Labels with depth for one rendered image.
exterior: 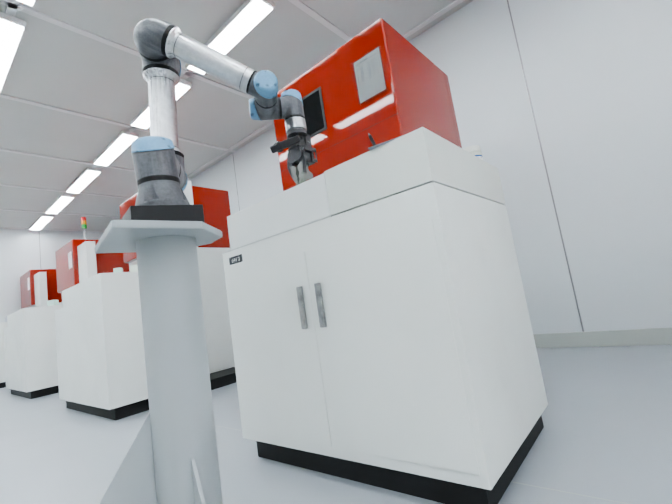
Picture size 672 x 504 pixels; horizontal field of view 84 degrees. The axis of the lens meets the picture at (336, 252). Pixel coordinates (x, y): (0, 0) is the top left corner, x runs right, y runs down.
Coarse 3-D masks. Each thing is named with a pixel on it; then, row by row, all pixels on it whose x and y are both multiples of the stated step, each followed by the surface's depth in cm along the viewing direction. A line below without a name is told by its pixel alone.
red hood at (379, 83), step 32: (384, 32) 172; (320, 64) 197; (352, 64) 182; (384, 64) 171; (416, 64) 193; (320, 96) 196; (352, 96) 183; (384, 96) 171; (416, 96) 185; (448, 96) 222; (320, 128) 196; (352, 128) 183; (384, 128) 171; (416, 128) 177; (448, 128) 211; (320, 160) 197
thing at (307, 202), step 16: (320, 176) 119; (288, 192) 128; (304, 192) 123; (320, 192) 119; (256, 208) 140; (272, 208) 134; (288, 208) 128; (304, 208) 123; (320, 208) 119; (240, 224) 146; (256, 224) 140; (272, 224) 134; (288, 224) 128; (304, 224) 123; (240, 240) 146; (256, 240) 140
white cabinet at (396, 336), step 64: (448, 192) 100; (256, 256) 140; (320, 256) 118; (384, 256) 103; (448, 256) 92; (512, 256) 134; (256, 320) 139; (320, 320) 116; (384, 320) 103; (448, 320) 91; (512, 320) 120; (256, 384) 139; (320, 384) 118; (384, 384) 103; (448, 384) 91; (512, 384) 108; (320, 448) 118; (384, 448) 103; (448, 448) 91; (512, 448) 99
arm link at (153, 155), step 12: (132, 144) 107; (144, 144) 105; (156, 144) 106; (168, 144) 109; (144, 156) 105; (156, 156) 105; (168, 156) 108; (144, 168) 104; (156, 168) 105; (168, 168) 107; (180, 168) 118
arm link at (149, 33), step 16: (144, 32) 113; (160, 32) 112; (176, 32) 114; (144, 48) 116; (160, 48) 114; (176, 48) 114; (192, 48) 114; (208, 48) 115; (192, 64) 117; (208, 64) 115; (224, 64) 115; (240, 64) 117; (224, 80) 119; (240, 80) 117; (256, 80) 115; (272, 80) 116; (256, 96) 120; (272, 96) 119
